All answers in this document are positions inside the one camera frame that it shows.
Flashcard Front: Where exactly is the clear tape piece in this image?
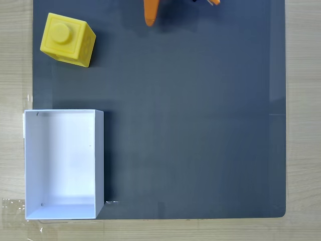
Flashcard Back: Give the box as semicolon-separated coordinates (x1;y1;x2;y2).
2;197;26;214

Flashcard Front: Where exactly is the yellow toy block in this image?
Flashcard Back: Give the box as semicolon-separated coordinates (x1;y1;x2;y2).
40;12;97;68

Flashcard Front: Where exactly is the dark grey table mat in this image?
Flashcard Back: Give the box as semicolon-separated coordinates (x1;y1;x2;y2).
32;0;287;220

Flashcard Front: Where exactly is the white open cardboard box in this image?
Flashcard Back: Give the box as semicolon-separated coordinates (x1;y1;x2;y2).
23;109;105;221

